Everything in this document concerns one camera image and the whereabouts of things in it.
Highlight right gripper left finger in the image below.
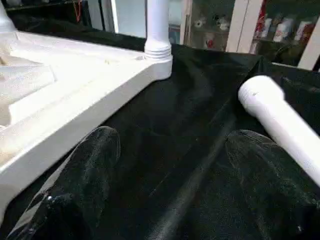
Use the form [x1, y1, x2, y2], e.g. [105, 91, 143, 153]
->
[10, 126, 122, 240]

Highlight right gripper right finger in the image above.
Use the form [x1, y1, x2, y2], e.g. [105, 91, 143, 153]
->
[224, 130, 320, 240]

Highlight white plastic table leg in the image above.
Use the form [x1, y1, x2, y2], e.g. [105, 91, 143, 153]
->
[144, 0, 174, 62]
[0, 0, 18, 35]
[237, 75, 320, 188]

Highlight white plastic table top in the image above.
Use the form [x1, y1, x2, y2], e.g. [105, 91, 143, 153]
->
[0, 31, 174, 211]

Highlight black work surface mat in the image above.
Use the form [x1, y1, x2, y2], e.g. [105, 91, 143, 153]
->
[0, 12, 320, 240]

